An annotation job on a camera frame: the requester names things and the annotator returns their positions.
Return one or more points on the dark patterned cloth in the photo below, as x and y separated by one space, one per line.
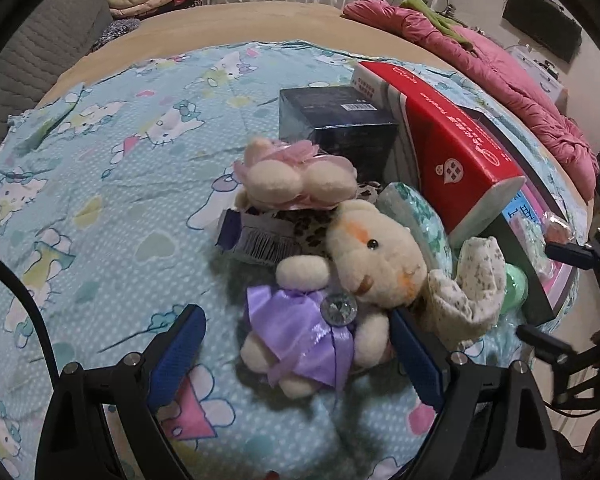
117 30

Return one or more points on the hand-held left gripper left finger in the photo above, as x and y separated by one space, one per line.
177 355

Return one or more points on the dark blue box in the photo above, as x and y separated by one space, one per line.
330 120

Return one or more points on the leopard print cloth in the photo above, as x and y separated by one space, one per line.
310 235

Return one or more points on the green patterned tissue pack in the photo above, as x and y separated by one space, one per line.
422 225

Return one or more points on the pink quilt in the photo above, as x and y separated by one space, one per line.
520 80

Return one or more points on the floral cream sock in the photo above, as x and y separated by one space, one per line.
472 285

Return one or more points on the beige bed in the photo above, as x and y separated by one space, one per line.
280 20

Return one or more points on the dark tray box pink inside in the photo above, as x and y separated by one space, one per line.
522 255

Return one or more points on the small plush doll pink dress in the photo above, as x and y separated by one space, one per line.
280 180

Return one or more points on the grey quilted headboard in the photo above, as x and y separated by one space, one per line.
45 35

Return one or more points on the purple white packet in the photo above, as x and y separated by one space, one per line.
260 240

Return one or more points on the green ball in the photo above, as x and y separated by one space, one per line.
514 287

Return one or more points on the printed cat blanket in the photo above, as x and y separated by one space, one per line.
105 185

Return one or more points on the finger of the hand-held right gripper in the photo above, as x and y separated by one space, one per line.
570 253
545 342

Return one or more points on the white cabinet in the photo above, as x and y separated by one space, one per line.
545 77

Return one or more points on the red cardboard box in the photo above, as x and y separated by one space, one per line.
445 135

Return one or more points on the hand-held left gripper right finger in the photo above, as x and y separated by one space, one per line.
420 365

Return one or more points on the cream plush bear purple bow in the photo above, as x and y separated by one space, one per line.
380 255

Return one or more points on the black television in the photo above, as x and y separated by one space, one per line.
540 20

